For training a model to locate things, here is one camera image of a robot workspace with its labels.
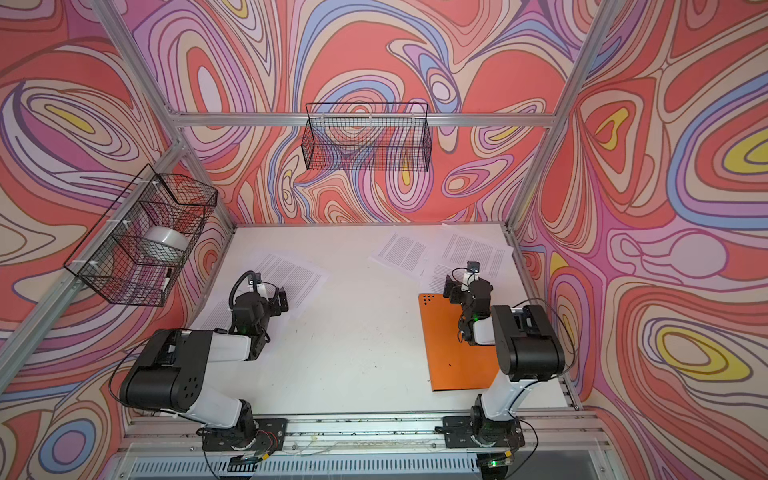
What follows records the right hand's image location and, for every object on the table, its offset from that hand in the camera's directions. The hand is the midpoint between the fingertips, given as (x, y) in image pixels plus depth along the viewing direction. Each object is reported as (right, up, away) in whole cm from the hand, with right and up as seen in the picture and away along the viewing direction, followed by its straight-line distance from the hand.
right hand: (462, 281), depth 97 cm
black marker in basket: (-80, +3, -24) cm, 84 cm away
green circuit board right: (+1, -41, -27) cm, 49 cm away
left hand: (-62, -2, -4) cm, 62 cm away
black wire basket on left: (-84, +11, -27) cm, 89 cm away
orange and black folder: (-6, -22, -14) cm, 27 cm away
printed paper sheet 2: (-79, -12, -2) cm, 80 cm away
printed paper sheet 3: (-19, +9, +14) cm, 25 cm away
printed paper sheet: (-55, -1, +5) cm, 55 cm away
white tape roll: (-80, +14, -24) cm, 85 cm away
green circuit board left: (-60, -40, -27) cm, 77 cm away
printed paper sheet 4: (+2, +13, +18) cm, 22 cm away
